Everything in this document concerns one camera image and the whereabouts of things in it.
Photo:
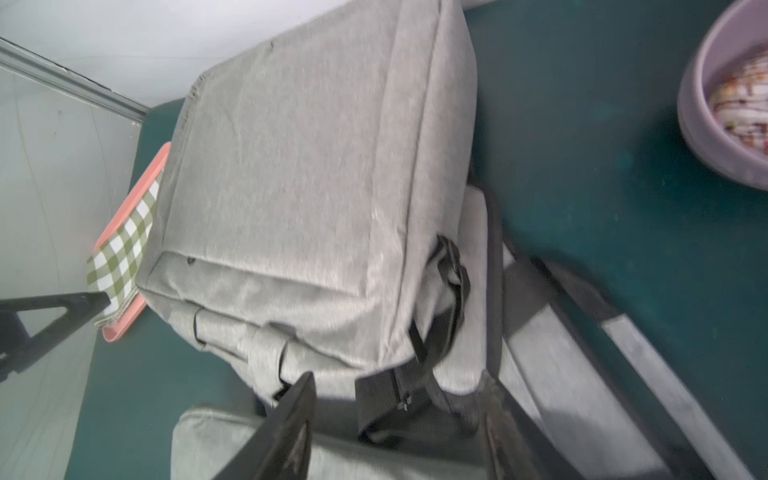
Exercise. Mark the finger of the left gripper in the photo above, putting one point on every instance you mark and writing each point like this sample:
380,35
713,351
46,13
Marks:
19,349

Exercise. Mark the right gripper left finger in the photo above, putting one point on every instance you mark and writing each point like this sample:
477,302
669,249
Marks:
281,447

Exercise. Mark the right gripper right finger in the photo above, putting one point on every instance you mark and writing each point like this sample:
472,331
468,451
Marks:
514,447

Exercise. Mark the grey laptop sleeve bag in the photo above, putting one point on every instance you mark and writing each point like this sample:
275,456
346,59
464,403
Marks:
420,420

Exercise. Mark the grey zippered laptop bag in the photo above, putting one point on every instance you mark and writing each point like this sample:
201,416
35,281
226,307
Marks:
308,218

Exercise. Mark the green checkered cloth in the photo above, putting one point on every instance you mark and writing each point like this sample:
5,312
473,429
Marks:
112,268

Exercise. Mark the pink bowl with contents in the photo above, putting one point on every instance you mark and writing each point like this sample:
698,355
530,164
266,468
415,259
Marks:
722,100

